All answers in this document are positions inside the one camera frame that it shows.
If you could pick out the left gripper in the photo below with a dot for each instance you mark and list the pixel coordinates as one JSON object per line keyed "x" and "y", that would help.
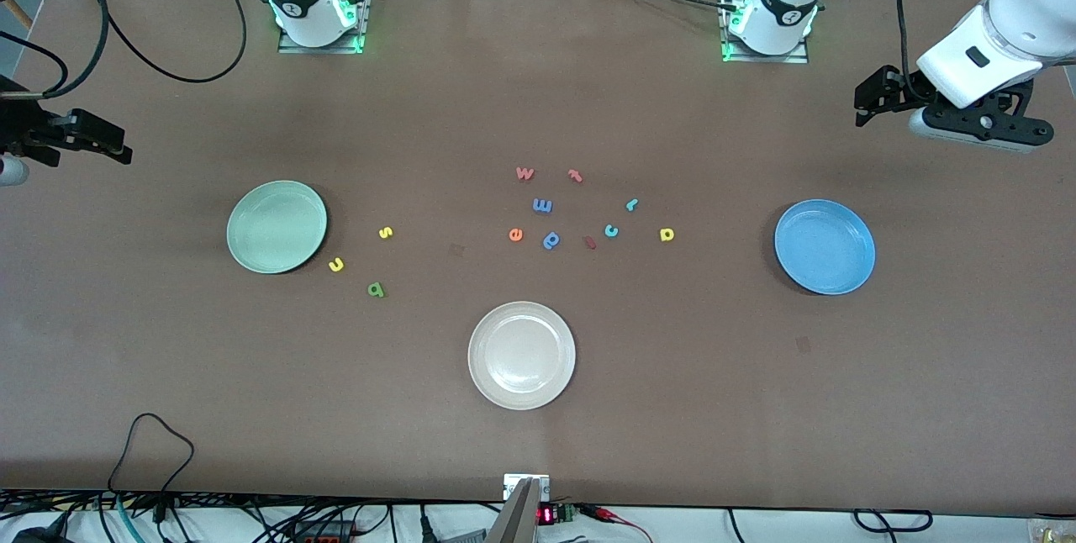
{"x": 905, "y": 88}

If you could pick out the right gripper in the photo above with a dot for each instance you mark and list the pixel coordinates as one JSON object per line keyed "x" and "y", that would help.
{"x": 18, "y": 124}

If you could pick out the green letter a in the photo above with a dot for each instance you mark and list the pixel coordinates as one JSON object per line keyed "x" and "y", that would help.
{"x": 376, "y": 289}

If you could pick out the blue plate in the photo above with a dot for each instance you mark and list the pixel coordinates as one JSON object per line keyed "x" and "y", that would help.
{"x": 825, "y": 246}

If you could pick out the green plate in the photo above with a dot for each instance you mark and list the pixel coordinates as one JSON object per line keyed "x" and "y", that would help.
{"x": 276, "y": 227}

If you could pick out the blue letter m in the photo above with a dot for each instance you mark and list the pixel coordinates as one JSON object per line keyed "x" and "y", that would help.
{"x": 542, "y": 205}

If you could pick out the blue letter p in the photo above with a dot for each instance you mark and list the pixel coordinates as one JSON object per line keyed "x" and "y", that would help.
{"x": 551, "y": 239}

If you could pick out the pink letter w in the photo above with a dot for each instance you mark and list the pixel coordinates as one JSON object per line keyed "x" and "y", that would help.
{"x": 524, "y": 173}

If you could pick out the cream white plate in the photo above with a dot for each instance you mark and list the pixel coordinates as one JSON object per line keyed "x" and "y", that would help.
{"x": 521, "y": 355}

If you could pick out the white mounting plate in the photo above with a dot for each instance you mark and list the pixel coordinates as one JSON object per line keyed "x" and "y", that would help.
{"x": 545, "y": 486}

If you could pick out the red digit display module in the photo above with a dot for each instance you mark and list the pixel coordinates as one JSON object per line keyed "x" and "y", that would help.
{"x": 546, "y": 515}

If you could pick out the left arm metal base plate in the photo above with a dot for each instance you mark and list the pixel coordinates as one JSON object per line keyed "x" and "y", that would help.
{"x": 803, "y": 55}

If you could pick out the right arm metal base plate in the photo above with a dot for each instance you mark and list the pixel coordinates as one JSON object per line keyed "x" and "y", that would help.
{"x": 361, "y": 9}

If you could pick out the grey camera mount arm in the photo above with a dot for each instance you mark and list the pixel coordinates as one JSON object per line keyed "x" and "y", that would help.
{"x": 517, "y": 518}

